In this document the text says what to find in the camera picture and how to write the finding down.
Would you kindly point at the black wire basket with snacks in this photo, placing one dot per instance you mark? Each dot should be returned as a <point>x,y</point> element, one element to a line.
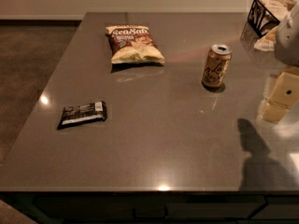
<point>264,18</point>

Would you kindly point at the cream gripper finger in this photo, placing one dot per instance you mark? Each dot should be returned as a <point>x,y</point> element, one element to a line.
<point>280,95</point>

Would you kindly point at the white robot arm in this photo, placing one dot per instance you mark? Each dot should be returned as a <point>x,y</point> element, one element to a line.
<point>287,38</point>

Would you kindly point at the sea salt chips bag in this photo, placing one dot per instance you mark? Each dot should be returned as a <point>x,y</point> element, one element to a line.
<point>133,44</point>

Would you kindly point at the black RXBAR chocolate bar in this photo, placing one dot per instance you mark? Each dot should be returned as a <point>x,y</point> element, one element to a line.
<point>81,114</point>

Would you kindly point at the orange LaCroix soda can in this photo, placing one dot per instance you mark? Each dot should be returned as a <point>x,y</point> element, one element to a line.
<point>217,62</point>

